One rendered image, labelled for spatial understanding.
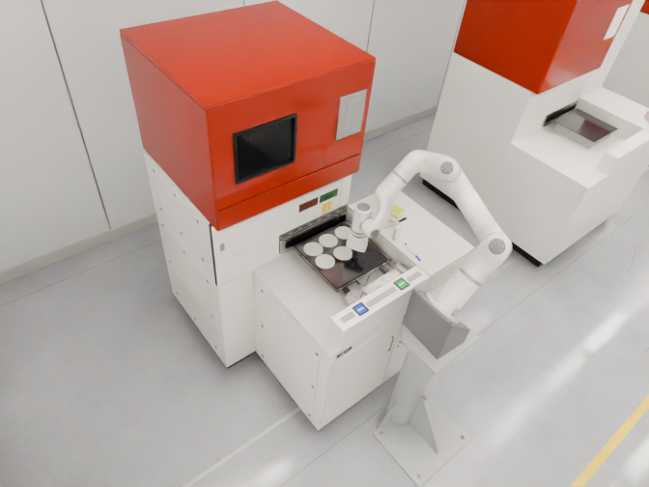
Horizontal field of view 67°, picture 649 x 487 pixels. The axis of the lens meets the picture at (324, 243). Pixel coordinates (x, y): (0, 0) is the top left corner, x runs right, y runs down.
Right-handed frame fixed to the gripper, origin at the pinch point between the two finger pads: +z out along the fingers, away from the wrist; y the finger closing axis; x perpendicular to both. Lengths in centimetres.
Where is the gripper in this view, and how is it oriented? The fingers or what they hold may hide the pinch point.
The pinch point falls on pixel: (354, 254)
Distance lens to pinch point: 251.6
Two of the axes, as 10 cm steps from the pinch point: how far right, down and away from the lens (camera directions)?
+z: -0.8, 7.1, 7.0
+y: 9.4, 2.9, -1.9
